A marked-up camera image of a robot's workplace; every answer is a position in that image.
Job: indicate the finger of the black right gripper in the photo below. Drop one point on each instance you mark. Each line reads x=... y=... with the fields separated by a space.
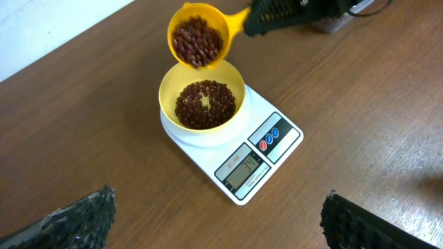
x=267 y=15

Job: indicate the white digital kitchen scale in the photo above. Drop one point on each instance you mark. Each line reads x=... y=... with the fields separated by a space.
x=242 y=157

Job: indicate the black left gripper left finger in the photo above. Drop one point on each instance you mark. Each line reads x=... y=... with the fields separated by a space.
x=83 y=224

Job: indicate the yellow measuring scoop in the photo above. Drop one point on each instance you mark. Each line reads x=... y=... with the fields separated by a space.
x=200 y=35

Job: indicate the clear plastic bean container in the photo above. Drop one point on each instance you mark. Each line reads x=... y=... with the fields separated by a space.
x=329 y=25

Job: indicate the red adzuki beans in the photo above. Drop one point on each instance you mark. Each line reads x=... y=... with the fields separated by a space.
x=204 y=105

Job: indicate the yellow plastic bowl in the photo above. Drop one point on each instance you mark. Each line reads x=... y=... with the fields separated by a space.
x=179 y=76

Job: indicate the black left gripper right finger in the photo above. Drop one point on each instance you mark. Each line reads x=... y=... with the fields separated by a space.
x=348 y=226

